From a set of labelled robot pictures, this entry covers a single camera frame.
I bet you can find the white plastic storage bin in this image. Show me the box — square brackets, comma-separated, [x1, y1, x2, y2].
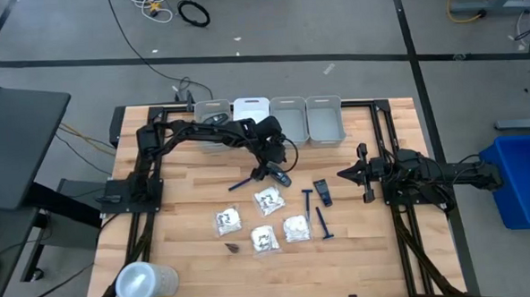
[232, 96, 273, 125]
[193, 98, 235, 153]
[268, 95, 312, 150]
[305, 94, 348, 149]

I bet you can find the dark grey travel deodorant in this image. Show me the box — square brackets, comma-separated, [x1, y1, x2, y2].
[267, 160, 294, 189]
[201, 113, 231, 127]

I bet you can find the black desk base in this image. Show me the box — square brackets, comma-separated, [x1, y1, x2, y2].
[17, 175, 106, 284]

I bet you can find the blue disposable razor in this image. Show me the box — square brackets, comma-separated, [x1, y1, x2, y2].
[301, 189, 316, 224]
[314, 206, 336, 242]
[227, 177, 253, 193]

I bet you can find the long black floor cable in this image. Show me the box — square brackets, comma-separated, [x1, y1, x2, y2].
[106, 0, 215, 105]

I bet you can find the clear vanity pack bag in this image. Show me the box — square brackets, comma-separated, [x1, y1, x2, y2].
[235, 104, 269, 123]
[249, 223, 283, 258]
[212, 204, 244, 239]
[281, 213, 314, 244]
[252, 184, 287, 218]

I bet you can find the yellow floor cable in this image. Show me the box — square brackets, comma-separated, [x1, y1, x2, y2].
[445, 0, 485, 25]

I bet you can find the white cable bundle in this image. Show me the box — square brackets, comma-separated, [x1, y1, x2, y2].
[128, 0, 175, 26]

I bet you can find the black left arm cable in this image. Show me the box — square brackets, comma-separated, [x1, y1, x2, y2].
[280, 136, 301, 174]

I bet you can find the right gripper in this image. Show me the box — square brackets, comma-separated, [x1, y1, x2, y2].
[336, 141, 388, 205]

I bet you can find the black coiled cable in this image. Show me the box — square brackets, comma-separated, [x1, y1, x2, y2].
[175, 0, 212, 30]

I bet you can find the blue plastic tote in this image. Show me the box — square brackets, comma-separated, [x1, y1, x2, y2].
[478, 133, 530, 233]

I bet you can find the white wipes canister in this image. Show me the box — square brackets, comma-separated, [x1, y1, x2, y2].
[113, 259, 181, 297]

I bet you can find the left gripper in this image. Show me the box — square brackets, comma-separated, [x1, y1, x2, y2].
[247, 132, 291, 183]

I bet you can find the black desk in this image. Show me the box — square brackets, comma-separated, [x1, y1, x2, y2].
[0, 83, 78, 211]

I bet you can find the black aluminium rig frame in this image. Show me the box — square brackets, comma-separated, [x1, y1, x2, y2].
[81, 92, 467, 297]

